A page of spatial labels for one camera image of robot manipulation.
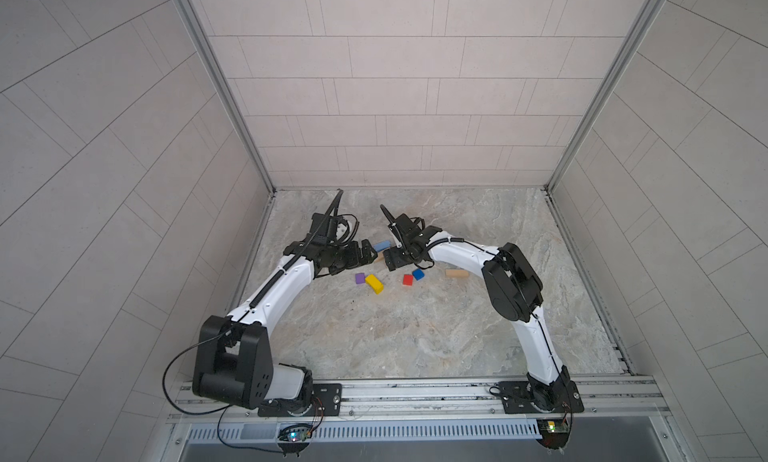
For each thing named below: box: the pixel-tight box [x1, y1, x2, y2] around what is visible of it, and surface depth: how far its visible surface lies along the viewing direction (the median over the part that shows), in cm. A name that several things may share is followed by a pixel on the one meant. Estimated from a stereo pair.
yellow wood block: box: [365, 274, 384, 295], surface depth 91 cm
